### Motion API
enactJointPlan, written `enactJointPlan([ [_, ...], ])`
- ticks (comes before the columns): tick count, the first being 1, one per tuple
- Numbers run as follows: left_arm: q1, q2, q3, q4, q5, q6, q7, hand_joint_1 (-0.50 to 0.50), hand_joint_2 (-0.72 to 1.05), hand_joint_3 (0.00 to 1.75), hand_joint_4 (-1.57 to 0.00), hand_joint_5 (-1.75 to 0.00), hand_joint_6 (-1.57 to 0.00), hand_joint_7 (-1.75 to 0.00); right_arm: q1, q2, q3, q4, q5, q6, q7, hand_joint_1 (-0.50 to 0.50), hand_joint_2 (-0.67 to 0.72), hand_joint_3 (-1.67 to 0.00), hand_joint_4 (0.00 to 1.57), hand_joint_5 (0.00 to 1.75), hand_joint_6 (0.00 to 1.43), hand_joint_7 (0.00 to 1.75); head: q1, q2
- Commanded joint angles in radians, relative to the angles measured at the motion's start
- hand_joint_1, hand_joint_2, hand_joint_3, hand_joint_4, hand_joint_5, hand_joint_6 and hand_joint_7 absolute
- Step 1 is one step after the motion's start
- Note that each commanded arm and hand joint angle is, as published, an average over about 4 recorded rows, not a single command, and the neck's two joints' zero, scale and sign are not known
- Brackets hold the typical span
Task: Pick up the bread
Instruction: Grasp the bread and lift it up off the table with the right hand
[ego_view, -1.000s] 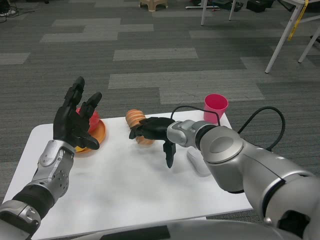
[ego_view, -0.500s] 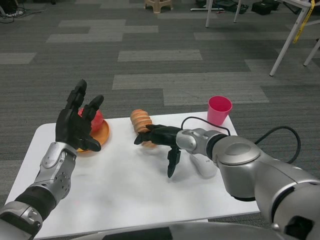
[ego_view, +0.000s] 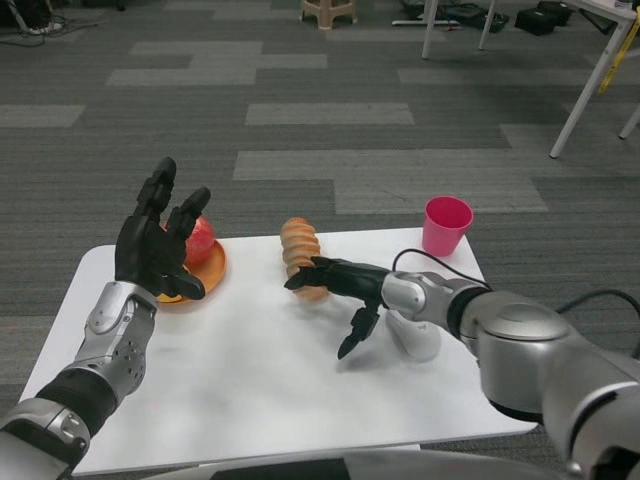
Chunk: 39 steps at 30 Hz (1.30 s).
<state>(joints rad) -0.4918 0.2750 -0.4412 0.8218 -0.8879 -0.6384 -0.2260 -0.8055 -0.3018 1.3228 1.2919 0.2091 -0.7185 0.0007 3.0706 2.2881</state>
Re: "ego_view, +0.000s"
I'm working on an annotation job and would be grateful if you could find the pink plastic cup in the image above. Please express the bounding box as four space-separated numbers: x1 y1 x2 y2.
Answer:
421 196 475 258

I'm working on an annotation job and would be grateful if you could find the long ridged bread loaf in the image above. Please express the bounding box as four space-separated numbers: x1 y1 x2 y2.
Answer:
279 217 332 304

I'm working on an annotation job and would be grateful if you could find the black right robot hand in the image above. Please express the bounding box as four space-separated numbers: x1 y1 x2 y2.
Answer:
283 256 391 361

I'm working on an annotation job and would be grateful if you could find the yellow hanging strap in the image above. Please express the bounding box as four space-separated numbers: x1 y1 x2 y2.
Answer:
598 22 632 95

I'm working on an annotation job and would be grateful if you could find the red apple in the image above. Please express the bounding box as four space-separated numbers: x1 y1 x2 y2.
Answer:
164 215 217 267

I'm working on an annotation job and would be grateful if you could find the white computer mouse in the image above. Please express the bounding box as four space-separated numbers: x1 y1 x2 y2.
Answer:
387 309 441 362

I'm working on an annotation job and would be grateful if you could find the black carrying case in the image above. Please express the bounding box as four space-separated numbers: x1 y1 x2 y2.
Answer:
514 0 574 37

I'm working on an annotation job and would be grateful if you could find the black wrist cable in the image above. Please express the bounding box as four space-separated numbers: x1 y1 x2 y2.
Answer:
392 248 640 361

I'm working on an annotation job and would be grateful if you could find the beige plastic stool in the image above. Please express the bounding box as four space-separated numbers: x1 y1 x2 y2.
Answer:
299 0 359 32

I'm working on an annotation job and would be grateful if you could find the long white table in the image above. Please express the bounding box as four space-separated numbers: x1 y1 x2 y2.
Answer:
421 0 640 160

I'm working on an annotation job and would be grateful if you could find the silver robot chest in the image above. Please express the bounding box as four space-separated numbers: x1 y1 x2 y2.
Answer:
69 444 571 480

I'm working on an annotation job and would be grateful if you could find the orange plate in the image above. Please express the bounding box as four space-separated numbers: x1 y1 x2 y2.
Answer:
155 239 228 306

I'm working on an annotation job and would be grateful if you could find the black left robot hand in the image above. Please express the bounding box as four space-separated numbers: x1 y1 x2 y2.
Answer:
113 156 213 301

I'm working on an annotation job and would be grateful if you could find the black bag with cables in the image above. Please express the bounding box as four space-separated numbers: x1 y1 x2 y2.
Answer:
439 1 511 35

